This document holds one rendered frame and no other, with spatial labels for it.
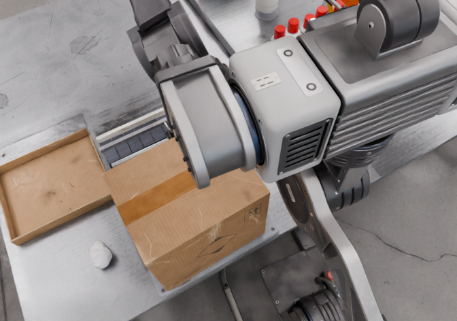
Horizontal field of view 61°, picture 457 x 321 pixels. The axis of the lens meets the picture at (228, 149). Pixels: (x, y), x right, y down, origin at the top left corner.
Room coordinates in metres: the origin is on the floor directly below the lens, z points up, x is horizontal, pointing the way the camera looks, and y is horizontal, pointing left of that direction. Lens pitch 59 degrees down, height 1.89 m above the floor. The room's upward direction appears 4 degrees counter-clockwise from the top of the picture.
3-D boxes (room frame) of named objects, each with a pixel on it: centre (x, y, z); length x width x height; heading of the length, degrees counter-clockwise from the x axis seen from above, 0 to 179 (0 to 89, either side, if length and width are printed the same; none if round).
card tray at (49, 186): (0.54, 0.53, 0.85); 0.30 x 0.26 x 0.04; 115
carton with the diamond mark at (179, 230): (0.38, 0.10, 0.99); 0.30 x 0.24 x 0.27; 118
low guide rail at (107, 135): (0.88, -0.09, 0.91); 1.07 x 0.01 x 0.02; 115
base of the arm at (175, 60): (0.39, 0.06, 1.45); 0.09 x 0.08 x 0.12; 109
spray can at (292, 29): (0.91, -0.22, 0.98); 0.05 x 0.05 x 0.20
